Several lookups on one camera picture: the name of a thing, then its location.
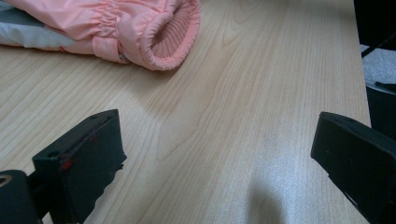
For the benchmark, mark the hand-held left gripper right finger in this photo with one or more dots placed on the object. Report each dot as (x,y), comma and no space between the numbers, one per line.
(358,161)

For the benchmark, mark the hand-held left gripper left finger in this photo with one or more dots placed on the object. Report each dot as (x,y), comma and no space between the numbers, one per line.
(87,158)

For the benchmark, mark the black metal stand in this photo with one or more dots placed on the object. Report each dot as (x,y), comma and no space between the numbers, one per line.
(373,21)

